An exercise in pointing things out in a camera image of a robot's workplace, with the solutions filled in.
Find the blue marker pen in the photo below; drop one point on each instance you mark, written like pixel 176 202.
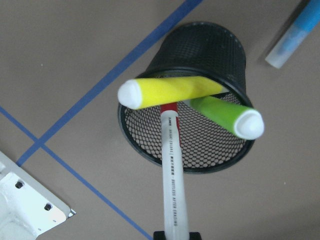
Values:
pixel 295 35

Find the red capped white marker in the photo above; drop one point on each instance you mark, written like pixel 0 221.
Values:
pixel 176 225

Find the brown paper table cover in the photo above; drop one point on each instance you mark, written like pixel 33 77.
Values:
pixel 59 78

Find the green marker pen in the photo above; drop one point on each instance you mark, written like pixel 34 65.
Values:
pixel 242 121

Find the black mesh pen cup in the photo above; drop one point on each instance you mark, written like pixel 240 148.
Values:
pixel 193 49

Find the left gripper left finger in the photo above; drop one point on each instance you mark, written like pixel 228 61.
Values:
pixel 159 235

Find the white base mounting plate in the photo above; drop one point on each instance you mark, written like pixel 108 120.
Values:
pixel 27 208

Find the yellow highlighter pen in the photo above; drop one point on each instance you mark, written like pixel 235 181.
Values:
pixel 141 93

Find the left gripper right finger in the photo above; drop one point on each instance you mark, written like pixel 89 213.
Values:
pixel 195 236

